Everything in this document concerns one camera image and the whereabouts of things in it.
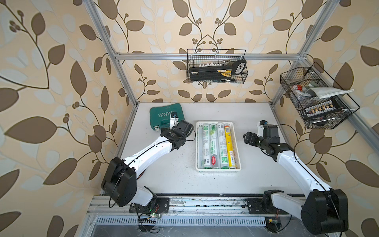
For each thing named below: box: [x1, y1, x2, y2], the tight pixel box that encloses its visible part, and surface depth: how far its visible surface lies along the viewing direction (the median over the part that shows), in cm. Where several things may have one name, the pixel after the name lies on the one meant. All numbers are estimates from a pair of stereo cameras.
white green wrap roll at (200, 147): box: [197, 126, 204, 169], surface depth 92 cm
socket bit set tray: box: [304, 99, 342, 119], surface depth 68 cm
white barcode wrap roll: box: [217, 121, 229, 170], surface depth 87 cm
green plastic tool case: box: [149, 103, 186, 131], surface depth 111 cm
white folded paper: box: [305, 86, 354, 99], surface depth 64 cm
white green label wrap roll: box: [202, 122, 211, 170], surface depth 89 cm
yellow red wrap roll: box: [224, 122, 236, 170], surface depth 88 cm
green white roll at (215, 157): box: [209, 122, 221, 170], surface depth 88 cm
